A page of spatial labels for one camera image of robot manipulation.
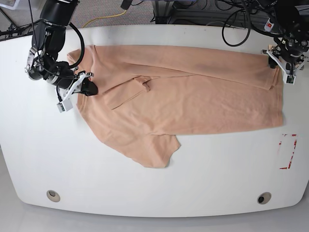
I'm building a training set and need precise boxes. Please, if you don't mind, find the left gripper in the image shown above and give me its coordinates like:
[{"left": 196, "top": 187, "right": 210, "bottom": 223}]
[{"left": 261, "top": 38, "right": 309, "bottom": 77}]

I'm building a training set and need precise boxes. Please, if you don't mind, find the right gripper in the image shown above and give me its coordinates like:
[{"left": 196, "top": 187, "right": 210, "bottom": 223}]
[{"left": 26, "top": 48, "right": 98, "bottom": 101}]

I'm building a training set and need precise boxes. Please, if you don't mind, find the peach T-shirt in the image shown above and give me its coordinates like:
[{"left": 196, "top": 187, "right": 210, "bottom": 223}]
[{"left": 77, "top": 45, "right": 283, "bottom": 168}]

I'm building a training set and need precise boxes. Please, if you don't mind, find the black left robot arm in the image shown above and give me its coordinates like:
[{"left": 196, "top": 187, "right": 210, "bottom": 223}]
[{"left": 257, "top": 0, "right": 309, "bottom": 84}]

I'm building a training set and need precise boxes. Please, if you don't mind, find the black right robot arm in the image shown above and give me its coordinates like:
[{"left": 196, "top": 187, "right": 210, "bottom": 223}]
[{"left": 26, "top": 0, "right": 98, "bottom": 96}]

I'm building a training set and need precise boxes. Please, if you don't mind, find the white power strip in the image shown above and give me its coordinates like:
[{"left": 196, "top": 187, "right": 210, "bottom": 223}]
[{"left": 264, "top": 15, "right": 276, "bottom": 33}]

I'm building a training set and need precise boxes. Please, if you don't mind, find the red tape marking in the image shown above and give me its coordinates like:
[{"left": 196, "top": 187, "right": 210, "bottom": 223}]
[{"left": 277, "top": 134, "right": 298, "bottom": 170}]

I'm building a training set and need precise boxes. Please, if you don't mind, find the left table grommet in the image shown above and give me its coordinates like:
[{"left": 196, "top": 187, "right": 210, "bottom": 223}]
[{"left": 46, "top": 190, "right": 61, "bottom": 203}]

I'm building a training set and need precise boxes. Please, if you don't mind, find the table grommet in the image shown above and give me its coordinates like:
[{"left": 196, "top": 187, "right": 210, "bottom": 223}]
[
  {"left": 46, "top": 190, "right": 61, "bottom": 203},
  {"left": 257, "top": 192, "right": 272, "bottom": 204}
]

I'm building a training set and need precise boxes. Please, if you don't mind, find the right table grommet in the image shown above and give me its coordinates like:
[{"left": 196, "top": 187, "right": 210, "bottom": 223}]
[{"left": 257, "top": 192, "right": 272, "bottom": 204}]

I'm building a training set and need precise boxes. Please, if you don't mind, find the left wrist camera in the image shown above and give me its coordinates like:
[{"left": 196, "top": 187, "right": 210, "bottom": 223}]
[{"left": 285, "top": 75, "right": 296, "bottom": 85}]

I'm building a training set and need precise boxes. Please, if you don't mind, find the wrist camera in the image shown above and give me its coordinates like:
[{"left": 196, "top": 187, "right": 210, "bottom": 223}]
[
  {"left": 57, "top": 99, "right": 73, "bottom": 113},
  {"left": 285, "top": 75, "right": 296, "bottom": 85}
]

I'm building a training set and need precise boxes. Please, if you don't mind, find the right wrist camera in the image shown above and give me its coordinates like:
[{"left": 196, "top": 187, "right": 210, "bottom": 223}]
[{"left": 57, "top": 99, "right": 73, "bottom": 113}]

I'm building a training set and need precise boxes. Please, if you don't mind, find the yellow cable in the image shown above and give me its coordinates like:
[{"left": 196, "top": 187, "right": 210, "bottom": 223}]
[{"left": 83, "top": 7, "right": 127, "bottom": 29}]

